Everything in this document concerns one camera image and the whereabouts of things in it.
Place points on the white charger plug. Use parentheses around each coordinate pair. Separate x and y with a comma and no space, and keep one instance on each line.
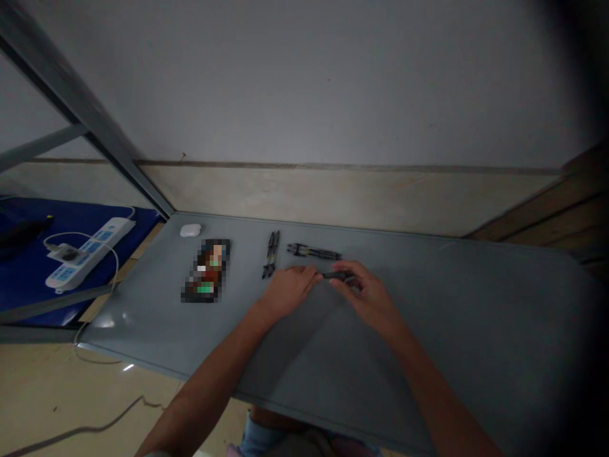
(64,252)

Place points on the black bag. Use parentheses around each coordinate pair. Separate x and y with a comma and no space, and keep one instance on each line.
(19,235)

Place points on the grey metal frame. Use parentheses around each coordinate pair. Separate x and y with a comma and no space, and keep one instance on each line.
(71,95)

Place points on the blue mat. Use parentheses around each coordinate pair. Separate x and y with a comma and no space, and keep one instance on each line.
(28,285)

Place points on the black smartphone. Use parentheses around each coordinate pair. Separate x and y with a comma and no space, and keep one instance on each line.
(190,297)

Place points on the white power strip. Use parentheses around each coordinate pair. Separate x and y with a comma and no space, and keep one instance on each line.
(102,240)

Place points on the person's left fingers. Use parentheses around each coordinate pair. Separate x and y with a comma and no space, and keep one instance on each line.
(304,273)

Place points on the person's right hand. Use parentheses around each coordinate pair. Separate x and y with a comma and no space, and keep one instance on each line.
(368,297)

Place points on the black pen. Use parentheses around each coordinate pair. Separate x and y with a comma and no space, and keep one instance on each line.
(311,248)
(267,259)
(335,274)
(275,247)
(319,254)

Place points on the white earbuds case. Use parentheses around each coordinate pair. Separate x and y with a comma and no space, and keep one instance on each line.
(190,230)

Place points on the brown wooden door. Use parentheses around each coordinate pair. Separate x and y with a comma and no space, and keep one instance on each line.
(561,204)

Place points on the person's left hand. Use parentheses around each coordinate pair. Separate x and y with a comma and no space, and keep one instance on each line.
(288,292)

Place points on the person's legs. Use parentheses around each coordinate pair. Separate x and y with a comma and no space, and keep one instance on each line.
(285,435)

